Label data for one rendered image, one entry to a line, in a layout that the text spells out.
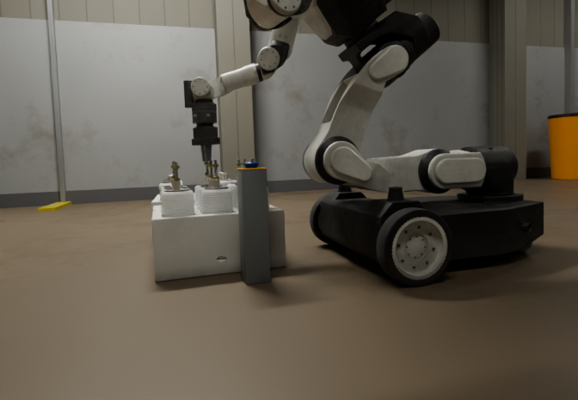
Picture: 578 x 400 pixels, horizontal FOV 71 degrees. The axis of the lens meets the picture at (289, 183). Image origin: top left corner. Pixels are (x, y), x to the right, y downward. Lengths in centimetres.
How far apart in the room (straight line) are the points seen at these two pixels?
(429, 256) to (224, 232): 58
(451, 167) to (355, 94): 38
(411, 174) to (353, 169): 23
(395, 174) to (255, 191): 46
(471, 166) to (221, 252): 82
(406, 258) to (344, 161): 32
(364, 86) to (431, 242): 48
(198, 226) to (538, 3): 550
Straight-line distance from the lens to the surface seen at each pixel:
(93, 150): 403
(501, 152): 154
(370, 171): 120
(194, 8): 425
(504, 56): 534
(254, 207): 109
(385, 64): 127
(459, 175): 137
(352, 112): 124
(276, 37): 150
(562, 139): 540
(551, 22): 626
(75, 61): 415
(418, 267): 111
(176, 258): 122
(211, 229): 121
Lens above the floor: 34
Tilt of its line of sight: 3 degrees down
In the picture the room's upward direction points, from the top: 2 degrees counter-clockwise
